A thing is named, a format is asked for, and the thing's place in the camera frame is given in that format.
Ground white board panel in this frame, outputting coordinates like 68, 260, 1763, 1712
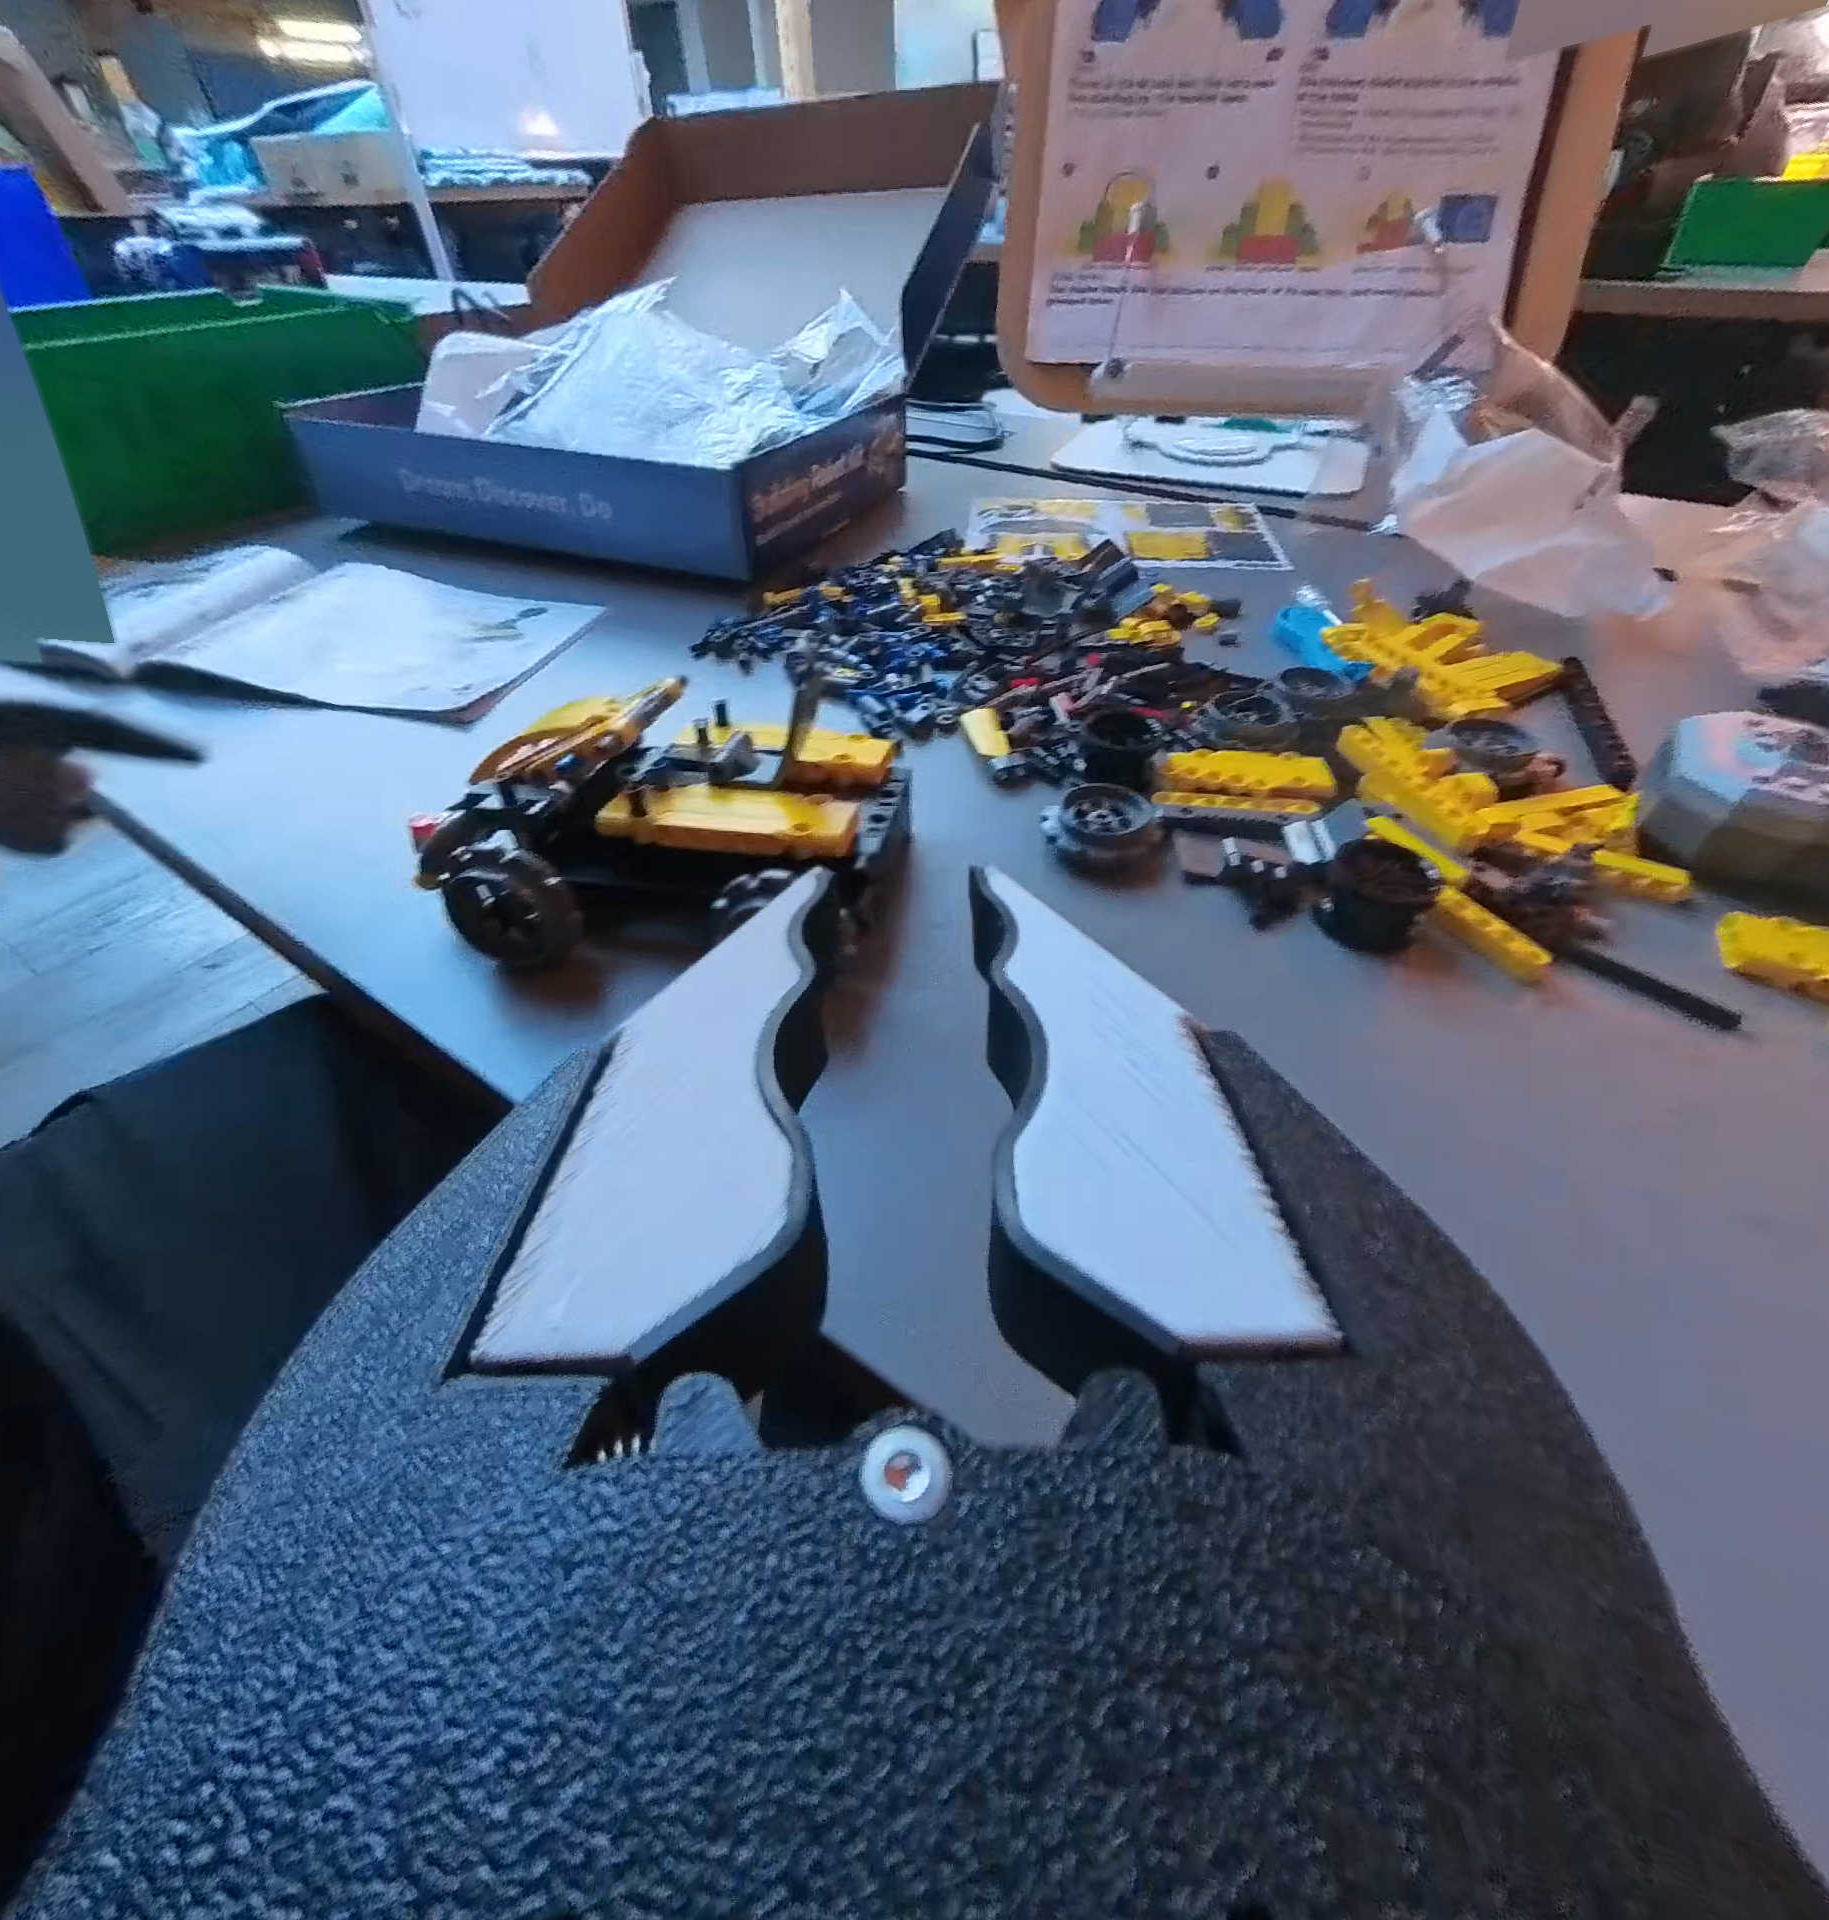
365, 0, 654, 159

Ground grey desk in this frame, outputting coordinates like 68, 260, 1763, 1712
0, 404, 1829, 1892

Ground clear stand base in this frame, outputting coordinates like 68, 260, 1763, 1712
1050, 404, 1382, 498

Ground pile of yellow beams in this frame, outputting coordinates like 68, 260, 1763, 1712
1155, 577, 1697, 984

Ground wooden display board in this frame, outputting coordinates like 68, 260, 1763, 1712
994, 0, 1651, 414

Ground pile of small brick parts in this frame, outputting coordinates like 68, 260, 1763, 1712
689, 528, 1261, 783

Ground black axle rod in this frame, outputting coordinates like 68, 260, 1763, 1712
1566, 942, 1744, 1034

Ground clear plastic bag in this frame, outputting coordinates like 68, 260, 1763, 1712
1649, 404, 1829, 683

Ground black toy tyre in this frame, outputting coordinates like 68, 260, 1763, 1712
1311, 839, 1442, 954
1079, 706, 1177, 789

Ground blue cardboard kit box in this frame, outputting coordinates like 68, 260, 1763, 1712
280, 81, 1006, 586

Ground person's left hand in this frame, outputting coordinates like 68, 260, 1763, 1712
0, 741, 98, 859

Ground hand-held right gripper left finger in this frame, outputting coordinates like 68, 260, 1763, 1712
469, 863, 843, 1369

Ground crumpled plastic bag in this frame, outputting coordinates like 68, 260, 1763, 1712
1386, 321, 1682, 624

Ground instruction booklet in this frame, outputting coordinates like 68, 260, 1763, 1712
37, 542, 608, 724

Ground grey motor block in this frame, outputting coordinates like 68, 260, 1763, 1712
1641, 708, 1829, 918

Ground blue storage bin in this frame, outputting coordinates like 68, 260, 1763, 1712
0, 162, 89, 308

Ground person's dark trousers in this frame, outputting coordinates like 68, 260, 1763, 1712
0, 991, 512, 1920

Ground long black beam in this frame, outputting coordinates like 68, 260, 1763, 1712
1558, 655, 1639, 792

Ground clear plastic packing bags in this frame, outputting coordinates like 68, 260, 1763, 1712
420, 276, 907, 468

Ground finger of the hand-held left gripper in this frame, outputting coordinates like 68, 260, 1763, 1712
0, 691, 205, 767

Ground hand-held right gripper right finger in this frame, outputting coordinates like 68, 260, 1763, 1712
967, 863, 1344, 1364

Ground printed task sheet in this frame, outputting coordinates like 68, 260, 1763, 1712
1025, 0, 1562, 368

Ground grey black panel brick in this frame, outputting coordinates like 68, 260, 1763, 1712
1176, 801, 1372, 923

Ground green storage bin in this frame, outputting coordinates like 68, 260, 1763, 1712
6, 286, 428, 558

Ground yellow flat panel brick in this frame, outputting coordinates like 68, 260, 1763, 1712
1715, 910, 1829, 1004

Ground green tray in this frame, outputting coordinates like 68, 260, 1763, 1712
1664, 172, 1829, 279

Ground sticker sheet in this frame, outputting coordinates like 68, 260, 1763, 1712
966, 496, 1293, 574

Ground blue brick separator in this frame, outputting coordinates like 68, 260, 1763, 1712
1275, 591, 1372, 669

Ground yellow toy brick car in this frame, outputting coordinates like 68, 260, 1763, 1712
410, 676, 916, 968

